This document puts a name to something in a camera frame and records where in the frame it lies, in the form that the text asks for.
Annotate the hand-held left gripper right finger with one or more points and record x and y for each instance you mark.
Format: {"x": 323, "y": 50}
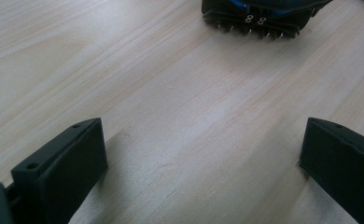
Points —
{"x": 348, "y": 168}

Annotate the blue and black toy car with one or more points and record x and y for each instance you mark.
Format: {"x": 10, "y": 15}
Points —
{"x": 233, "y": 15}

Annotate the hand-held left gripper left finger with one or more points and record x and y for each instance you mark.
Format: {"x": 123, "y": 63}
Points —
{"x": 65, "y": 174}

